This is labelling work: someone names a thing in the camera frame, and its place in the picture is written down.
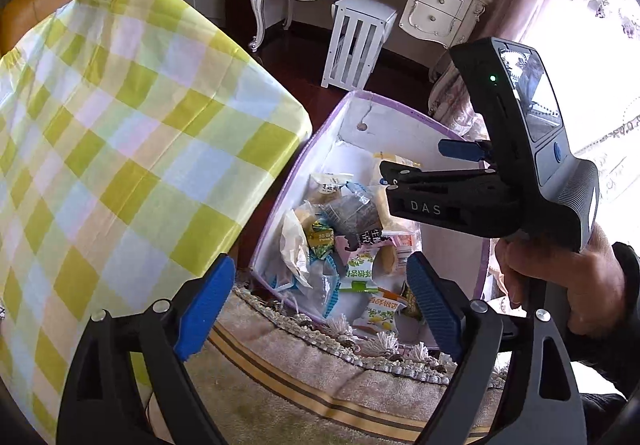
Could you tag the green white snack packet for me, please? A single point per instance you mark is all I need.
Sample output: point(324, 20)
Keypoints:
point(360, 270)

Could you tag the red white bread packet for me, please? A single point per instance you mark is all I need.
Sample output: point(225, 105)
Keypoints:
point(397, 245)

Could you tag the small green snack packet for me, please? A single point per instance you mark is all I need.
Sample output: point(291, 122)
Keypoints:
point(320, 237)

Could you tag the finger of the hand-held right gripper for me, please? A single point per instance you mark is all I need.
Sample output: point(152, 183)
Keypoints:
point(457, 148)
point(415, 176)

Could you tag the white purple-trimmed storage box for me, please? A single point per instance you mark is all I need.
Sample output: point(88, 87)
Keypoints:
point(400, 125)

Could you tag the yellow checked tablecloth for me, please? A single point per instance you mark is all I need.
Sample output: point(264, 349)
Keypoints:
point(125, 150)

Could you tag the yellow round pastry packet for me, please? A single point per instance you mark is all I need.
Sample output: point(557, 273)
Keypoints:
point(395, 160)

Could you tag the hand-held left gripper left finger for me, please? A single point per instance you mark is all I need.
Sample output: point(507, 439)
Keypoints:
point(205, 310)

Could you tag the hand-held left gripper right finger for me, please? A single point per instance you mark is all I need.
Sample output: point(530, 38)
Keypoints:
point(435, 310)

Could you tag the small white snack packet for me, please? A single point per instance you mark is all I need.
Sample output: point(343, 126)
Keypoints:
point(327, 187)

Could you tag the clear pale pastry packet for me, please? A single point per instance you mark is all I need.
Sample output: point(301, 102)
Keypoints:
point(295, 240)

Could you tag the clear grey snack packet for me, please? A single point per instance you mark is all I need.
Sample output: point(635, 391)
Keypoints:
point(350, 212)

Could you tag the white slatted stool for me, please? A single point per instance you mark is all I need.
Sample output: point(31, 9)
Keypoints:
point(360, 7)

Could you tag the yellow green snack packet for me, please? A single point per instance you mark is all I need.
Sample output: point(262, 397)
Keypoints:
point(411, 300)

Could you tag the blue white snack packet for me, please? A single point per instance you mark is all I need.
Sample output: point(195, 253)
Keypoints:
point(310, 285)

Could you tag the pink packet with dark label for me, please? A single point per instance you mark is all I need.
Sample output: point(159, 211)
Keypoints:
point(367, 237)

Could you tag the person's right hand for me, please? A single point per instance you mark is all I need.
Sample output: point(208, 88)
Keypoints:
point(590, 285)

